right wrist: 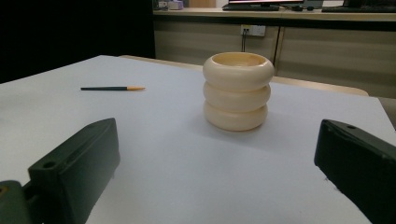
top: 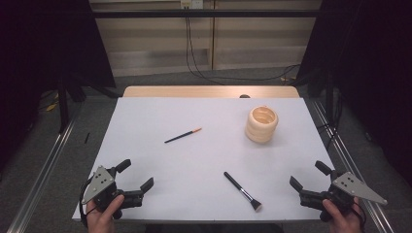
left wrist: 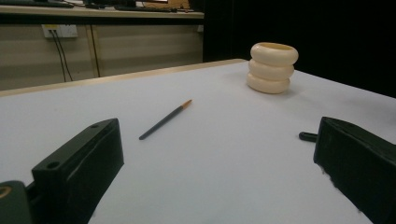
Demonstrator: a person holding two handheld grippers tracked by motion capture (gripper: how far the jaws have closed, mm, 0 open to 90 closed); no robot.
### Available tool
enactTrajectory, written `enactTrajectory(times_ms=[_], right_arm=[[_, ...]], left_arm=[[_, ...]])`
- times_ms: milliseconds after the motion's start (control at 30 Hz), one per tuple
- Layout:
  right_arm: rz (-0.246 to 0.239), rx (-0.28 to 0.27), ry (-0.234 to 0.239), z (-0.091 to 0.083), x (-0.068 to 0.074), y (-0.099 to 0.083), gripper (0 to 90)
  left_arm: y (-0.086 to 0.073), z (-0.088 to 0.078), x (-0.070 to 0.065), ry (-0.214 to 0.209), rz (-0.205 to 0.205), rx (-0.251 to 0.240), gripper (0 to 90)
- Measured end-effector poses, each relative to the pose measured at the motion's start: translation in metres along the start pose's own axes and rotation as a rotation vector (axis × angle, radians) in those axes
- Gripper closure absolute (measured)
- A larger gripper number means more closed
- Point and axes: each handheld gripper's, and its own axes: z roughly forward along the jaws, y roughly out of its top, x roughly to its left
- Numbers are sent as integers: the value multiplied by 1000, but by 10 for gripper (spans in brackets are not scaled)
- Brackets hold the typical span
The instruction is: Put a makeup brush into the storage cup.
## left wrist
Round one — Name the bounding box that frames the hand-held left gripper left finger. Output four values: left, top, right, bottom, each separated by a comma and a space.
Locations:
31, 118, 124, 224

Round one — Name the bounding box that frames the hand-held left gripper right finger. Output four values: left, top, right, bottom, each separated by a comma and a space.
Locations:
313, 116, 396, 224

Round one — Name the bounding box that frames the black makeup brush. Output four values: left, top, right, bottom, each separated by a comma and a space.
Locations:
298, 131, 318, 144

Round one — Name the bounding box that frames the thin grey brush orange tip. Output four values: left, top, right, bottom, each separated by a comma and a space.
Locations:
138, 99, 193, 141

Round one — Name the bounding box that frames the cream ringed brush holder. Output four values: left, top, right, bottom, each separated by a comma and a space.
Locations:
246, 41, 300, 95

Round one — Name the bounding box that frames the beige panelled desk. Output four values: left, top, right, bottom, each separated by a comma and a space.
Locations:
0, 3, 205, 91

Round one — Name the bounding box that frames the black curtain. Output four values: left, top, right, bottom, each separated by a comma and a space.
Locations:
203, 0, 396, 99

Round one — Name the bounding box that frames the brown cardboard box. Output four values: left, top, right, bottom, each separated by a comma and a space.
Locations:
142, 0, 191, 10

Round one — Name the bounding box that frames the black power cable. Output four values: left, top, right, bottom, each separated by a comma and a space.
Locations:
49, 29, 68, 83
53, 29, 75, 82

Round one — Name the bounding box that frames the white wall socket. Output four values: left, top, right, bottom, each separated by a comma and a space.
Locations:
41, 24, 78, 39

